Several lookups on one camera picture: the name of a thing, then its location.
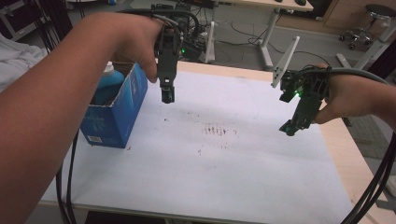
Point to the white cloth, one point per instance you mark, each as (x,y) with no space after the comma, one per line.
(18,62)

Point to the black swivel stool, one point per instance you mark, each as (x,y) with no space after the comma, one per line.
(364,28)

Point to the blue cardboard box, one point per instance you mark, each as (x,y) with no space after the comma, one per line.
(118,121)

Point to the white desk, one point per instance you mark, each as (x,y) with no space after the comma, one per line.
(267,34)

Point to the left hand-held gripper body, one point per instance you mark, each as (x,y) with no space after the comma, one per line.
(167,62)

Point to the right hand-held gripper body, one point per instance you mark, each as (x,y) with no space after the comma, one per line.
(308,105)

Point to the white metal stand leg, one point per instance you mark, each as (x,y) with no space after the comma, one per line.
(370,49)

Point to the white foam mat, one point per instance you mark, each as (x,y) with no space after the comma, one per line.
(202,174)

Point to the blue bottle with white cap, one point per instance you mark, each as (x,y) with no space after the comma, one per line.
(107,84)

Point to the person's left hand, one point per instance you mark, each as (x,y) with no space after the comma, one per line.
(137,37)

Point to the person's right hand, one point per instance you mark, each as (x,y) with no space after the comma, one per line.
(351,96)

